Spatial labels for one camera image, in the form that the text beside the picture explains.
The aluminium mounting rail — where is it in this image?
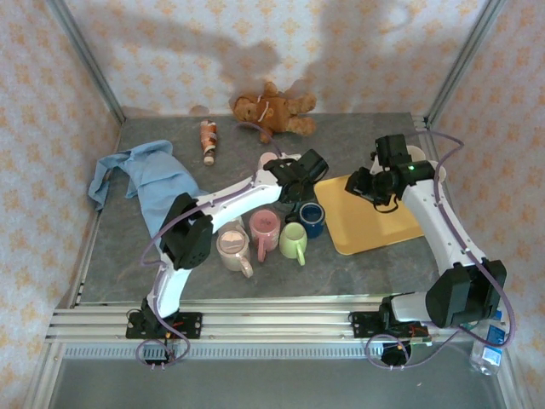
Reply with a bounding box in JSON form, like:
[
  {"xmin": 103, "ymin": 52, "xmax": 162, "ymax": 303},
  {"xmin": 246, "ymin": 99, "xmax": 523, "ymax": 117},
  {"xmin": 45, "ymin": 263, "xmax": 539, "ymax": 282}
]
[{"xmin": 44, "ymin": 297, "xmax": 508, "ymax": 345}]

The brown teddy bear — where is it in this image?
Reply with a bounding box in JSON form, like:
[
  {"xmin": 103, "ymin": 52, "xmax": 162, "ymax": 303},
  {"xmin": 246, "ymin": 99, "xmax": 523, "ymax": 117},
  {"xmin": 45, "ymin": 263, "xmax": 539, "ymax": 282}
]
[{"xmin": 228, "ymin": 80, "xmax": 318, "ymax": 145}]

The light green mug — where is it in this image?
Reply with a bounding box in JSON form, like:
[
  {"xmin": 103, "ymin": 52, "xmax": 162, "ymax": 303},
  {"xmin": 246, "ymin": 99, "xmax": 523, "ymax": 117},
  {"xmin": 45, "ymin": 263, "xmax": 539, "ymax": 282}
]
[{"xmin": 278, "ymin": 222, "xmax": 308, "ymax": 267}]

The black cable connector block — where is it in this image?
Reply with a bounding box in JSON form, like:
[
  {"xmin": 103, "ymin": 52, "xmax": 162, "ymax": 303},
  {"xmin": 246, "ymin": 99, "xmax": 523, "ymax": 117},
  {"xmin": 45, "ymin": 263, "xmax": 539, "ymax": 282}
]
[
  {"xmin": 142, "ymin": 340, "xmax": 175, "ymax": 368},
  {"xmin": 381, "ymin": 343, "xmax": 412, "ymax": 367}
]

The clear water bottle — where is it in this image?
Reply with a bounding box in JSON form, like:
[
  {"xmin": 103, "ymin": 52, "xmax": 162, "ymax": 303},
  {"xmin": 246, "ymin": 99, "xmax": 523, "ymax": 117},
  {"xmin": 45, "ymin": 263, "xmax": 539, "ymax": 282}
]
[{"xmin": 468, "ymin": 309, "xmax": 510, "ymax": 377}]

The light blue cloth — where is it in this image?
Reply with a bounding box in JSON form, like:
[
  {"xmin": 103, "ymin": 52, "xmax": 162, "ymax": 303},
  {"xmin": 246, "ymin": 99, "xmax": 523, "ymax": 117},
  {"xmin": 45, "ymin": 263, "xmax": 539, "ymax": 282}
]
[{"xmin": 88, "ymin": 139, "xmax": 214, "ymax": 265}]

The grey slotted cable duct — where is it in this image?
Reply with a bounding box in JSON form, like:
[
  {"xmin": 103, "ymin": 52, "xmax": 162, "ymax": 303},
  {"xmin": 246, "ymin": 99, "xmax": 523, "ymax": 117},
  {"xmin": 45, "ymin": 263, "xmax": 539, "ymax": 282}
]
[{"xmin": 63, "ymin": 345, "xmax": 473, "ymax": 360}]

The pink patterned mug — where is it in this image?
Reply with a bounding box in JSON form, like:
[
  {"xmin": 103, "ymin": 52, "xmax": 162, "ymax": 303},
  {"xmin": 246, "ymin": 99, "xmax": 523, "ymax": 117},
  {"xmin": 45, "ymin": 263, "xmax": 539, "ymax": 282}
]
[{"xmin": 248, "ymin": 207, "xmax": 282, "ymax": 263}]

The yellow tray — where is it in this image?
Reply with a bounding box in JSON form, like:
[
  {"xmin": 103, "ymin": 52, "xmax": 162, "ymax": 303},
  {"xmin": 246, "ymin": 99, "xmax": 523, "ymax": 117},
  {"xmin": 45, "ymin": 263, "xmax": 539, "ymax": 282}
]
[{"xmin": 313, "ymin": 174, "xmax": 427, "ymax": 256}]

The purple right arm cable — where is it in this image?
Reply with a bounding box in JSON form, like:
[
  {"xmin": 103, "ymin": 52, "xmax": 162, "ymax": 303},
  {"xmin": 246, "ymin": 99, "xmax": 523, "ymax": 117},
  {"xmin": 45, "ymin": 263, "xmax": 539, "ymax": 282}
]
[{"xmin": 365, "ymin": 130, "xmax": 519, "ymax": 372}]

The aluminium frame post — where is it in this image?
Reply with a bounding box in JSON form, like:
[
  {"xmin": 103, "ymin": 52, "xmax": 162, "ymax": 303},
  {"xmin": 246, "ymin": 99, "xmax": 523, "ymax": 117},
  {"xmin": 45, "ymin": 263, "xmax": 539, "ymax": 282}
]
[
  {"xmin": 45, "ymin": 0, "xmax": 128, "ymax": 125},
  {"xmin": 424, "ymin": 0, "xmax": 508, "ymax": 129}
]

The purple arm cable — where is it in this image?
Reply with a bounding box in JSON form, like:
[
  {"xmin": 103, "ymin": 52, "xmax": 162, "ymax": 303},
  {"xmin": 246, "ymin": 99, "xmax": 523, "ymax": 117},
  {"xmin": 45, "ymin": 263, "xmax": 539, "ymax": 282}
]
[
  {"xmin": 135, "ymin": 122, "xmax": 284, "ymax": 372},
  {"xmin": 365, "ymin": 130, "xmax": 519, "ymax": 372}
]

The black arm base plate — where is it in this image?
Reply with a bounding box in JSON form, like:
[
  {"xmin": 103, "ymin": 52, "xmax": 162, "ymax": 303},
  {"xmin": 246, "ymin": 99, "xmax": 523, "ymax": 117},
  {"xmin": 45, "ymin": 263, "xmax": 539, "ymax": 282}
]
[
  {"xmin": 125, "ymin": 312, "xmax": 204, "ymax": 341},
  {"xmin": 348, "ymin": 310, "xmax": 431, "ymax": 342}
]

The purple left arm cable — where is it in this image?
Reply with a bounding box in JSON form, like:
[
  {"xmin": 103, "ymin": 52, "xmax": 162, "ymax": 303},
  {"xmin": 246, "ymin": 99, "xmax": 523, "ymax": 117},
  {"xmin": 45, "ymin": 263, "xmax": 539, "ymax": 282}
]
[{"xmin": 135, "ymin": 122, "xmax": 284, "ymax": 372}]

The dark blue mug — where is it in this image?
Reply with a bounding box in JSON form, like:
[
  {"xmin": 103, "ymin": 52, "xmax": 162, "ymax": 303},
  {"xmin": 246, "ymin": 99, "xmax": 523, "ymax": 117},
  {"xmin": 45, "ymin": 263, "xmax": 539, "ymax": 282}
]
[{"xmin": 284, "ymin": 202, "xmax": 327, "ymax": 239}]

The large pale pink mug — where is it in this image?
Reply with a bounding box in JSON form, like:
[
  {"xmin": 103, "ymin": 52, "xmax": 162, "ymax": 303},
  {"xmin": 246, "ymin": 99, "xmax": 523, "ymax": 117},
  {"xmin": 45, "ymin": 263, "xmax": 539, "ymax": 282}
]
[{"xmin": 215, "ymin": 229, "xmax": 255, "ymax": 279}]

